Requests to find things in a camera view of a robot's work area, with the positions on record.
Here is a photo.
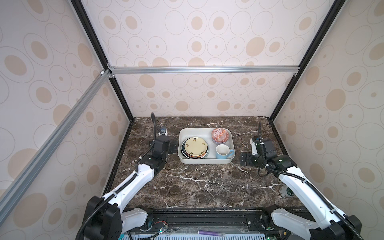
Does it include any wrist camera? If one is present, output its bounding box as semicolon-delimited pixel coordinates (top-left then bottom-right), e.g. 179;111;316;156
151;127;171;160
250;137;278;161

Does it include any purple bowl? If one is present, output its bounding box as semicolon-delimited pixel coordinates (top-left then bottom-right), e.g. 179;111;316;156
211;128;230;144

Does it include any black vertical frame post right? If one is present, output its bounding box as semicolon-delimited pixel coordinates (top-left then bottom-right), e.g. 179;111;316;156
268;0;347;123

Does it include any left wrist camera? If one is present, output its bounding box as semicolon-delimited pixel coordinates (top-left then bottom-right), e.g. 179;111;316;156
151;127;171;160

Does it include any blue mug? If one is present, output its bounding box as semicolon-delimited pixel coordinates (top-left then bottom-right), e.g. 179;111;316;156
216;144;235;160

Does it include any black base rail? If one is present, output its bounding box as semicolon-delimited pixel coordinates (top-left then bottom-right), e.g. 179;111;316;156
78;209;313;240

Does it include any cream yellow plate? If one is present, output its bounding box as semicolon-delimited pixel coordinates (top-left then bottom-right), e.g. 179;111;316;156
184;137;208;157

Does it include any black vertical frame post left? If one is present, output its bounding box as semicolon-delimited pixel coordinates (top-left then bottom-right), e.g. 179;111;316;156
70;0;135;122

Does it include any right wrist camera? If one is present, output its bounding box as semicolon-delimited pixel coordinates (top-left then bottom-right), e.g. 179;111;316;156
250;137;278;161

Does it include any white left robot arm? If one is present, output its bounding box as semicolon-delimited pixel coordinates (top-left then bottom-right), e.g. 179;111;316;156
76;136;178;240

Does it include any green can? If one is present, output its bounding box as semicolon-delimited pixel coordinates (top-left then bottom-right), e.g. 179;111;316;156
279;185;295;198

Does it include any silver diagonal rail left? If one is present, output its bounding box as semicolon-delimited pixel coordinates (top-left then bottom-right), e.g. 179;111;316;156
1;69;111;225

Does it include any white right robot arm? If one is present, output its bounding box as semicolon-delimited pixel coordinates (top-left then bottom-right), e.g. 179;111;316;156
240;153;362;240

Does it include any black vertical frame post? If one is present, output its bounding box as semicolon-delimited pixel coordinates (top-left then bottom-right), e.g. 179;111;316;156
70;0;135;122
268;0;347;123

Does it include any black plate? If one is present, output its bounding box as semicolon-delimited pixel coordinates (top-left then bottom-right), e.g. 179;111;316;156
181;141;209;159

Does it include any white plastic bin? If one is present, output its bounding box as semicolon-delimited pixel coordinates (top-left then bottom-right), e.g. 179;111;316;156
178;128;236;164

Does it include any purple pen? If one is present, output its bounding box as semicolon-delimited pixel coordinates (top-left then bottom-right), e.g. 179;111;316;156
197;230;226;237

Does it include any silver horizontal rail back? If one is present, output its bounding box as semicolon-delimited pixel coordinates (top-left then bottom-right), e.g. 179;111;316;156
111;66;300;74

